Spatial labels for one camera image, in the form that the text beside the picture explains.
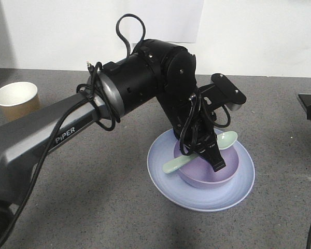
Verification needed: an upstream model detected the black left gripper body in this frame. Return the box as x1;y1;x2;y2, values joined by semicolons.
171;85;218;153

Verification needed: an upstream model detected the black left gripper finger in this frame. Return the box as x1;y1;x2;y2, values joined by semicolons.
196;141;226;172

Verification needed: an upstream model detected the pale green plastic spoon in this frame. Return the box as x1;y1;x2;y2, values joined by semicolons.
162;131;238;174

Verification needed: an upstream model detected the purple plastic bowl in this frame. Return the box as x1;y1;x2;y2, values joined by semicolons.
177;146;239;189

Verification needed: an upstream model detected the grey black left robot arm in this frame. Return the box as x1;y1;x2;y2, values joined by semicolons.
0;39;229;247

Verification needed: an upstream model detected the light blue plate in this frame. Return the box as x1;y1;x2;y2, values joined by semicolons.
147;129;255;212

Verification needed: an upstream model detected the brown paper cup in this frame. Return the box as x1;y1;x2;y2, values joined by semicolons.
0;81;41;121

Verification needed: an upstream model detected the white paper sheet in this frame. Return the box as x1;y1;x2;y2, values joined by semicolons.
128;0;204;43

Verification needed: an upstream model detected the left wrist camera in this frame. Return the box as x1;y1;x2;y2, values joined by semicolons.
199;73;247;111

